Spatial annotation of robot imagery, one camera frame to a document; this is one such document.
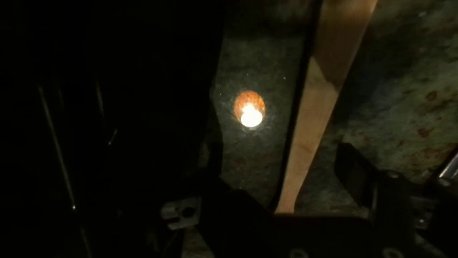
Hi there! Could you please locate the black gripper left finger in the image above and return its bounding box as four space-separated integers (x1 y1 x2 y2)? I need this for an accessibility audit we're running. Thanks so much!
203 138 277 227

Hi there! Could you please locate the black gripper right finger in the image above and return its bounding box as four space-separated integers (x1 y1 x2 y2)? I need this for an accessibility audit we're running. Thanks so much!
333 141 416 258

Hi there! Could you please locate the wooden spoon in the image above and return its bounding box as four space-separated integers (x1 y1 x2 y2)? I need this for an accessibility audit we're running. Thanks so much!
274 0 380 216

